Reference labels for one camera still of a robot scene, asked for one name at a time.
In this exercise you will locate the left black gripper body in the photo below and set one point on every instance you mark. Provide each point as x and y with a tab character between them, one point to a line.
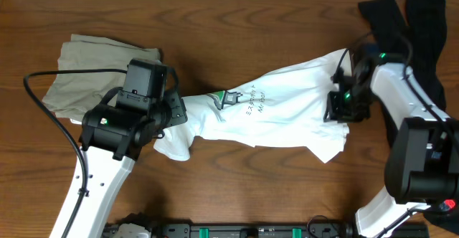
171	112

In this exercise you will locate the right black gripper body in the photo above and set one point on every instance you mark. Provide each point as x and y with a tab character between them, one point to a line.
353	105

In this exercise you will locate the white t-shirt with logo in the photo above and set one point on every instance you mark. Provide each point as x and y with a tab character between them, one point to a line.
281	109

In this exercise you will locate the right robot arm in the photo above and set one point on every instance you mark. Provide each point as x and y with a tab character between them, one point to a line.
392	83

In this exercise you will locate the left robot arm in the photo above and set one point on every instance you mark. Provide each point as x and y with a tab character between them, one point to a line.
113	134

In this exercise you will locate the black garment with red stripe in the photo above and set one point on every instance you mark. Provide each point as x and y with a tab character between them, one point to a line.
423	24

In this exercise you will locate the small white cloth under garment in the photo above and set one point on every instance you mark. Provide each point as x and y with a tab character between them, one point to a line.
76	122

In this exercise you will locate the folded olive green garment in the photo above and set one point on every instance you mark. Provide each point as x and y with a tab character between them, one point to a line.
71	96

